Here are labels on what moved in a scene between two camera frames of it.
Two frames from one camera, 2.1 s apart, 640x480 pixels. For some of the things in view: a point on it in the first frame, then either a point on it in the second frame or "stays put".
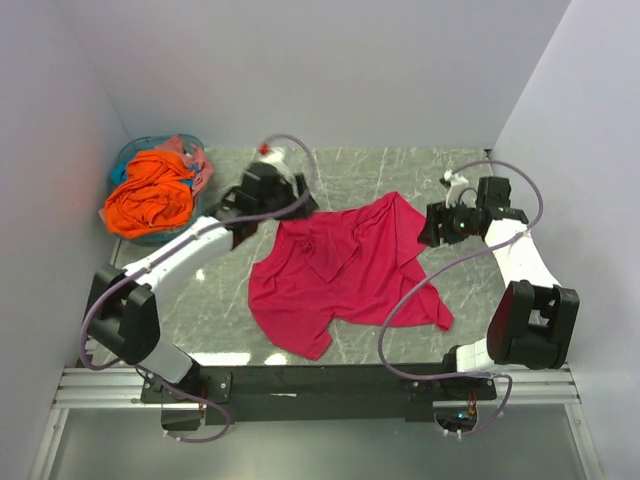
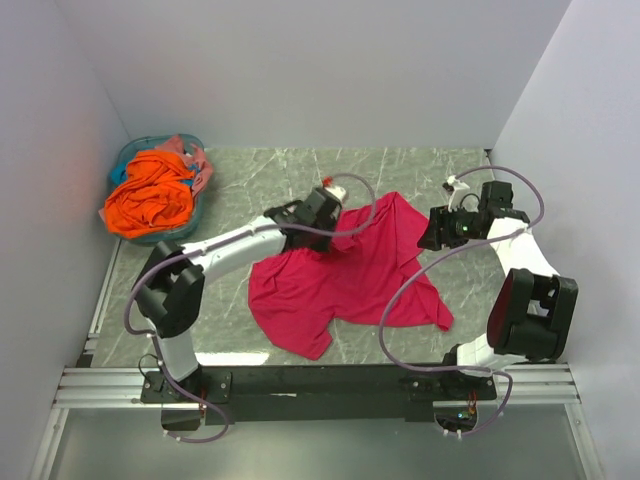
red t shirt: [353, 265] stays put
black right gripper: [430, 234] stays put
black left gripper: [290, 190] → [321, 245]
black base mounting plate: [318, 394] stays put
